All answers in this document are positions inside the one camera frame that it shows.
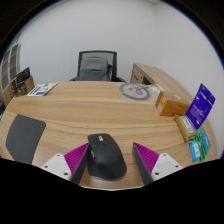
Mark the purple retail package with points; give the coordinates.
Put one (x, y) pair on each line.
(200, 106)

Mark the small brown packet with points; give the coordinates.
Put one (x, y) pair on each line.
(185, 128)

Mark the black mesh office chair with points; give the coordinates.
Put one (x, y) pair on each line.
(113, 58)

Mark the orange-brown cardboard box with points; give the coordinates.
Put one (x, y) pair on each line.
(172, 105)

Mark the dark grey computer mouse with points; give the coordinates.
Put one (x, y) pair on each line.
(106, 158)

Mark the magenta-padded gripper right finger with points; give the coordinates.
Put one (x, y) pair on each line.
(148, 159)

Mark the green packet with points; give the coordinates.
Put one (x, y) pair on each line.
(204, 141)

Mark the wooden side desk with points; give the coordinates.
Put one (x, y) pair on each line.
(156, 75)

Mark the grey backpack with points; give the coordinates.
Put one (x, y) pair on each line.
(94, 69)

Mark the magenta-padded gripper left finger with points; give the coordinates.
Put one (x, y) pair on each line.
(77, 159)

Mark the small blue packet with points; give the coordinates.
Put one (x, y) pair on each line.
(195, 151)

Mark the green and white leaflet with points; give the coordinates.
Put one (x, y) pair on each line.
(41, 89)

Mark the wooden shelf unit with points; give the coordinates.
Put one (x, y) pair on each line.
(8, 66)

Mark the stack of dark boxes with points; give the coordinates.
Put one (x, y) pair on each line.
(23, 83)

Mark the dark grey mouse pad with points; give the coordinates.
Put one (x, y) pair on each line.
(24, 136)

